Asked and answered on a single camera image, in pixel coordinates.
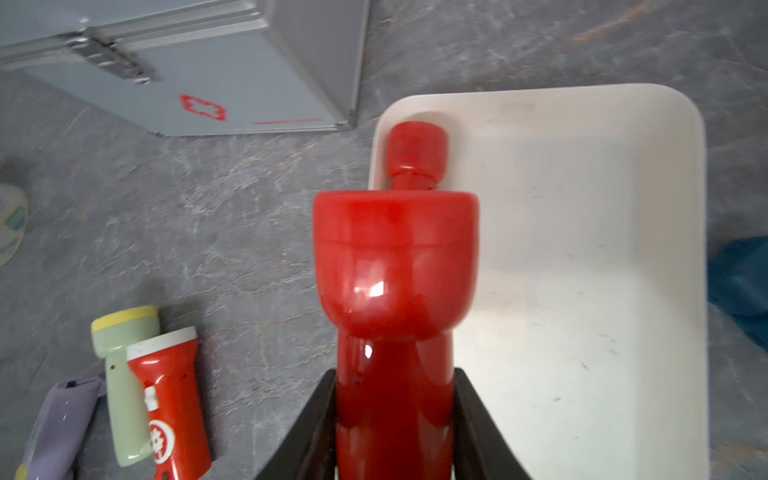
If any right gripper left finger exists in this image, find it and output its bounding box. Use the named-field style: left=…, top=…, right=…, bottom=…
left=255, top=369, right=337, bottom=480

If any silver aluminium first-aid case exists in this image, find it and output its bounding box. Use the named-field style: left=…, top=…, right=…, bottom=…
left=1, top=0, right=369, bottom=136

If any pale green flashlight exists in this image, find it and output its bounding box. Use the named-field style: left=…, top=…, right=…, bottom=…
left=91, top=306, right=160, bottom=467

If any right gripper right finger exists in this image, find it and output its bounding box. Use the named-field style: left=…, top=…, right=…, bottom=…
left=452, top=368, right=531, bottom=480

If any purple flashlight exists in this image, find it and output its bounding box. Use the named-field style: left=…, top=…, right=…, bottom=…
left=14, top=376, right=106, bottom=480

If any white plastic storage tray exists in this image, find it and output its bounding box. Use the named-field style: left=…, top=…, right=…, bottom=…
left=369, top=84, right=709, bottom=479

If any red flashlight white logo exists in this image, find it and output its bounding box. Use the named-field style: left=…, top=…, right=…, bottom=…
left=126, top=327, right=212, bottom=480

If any teal blue object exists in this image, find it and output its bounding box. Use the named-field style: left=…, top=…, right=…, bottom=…
left=707, top=236, right=767, bottom=350

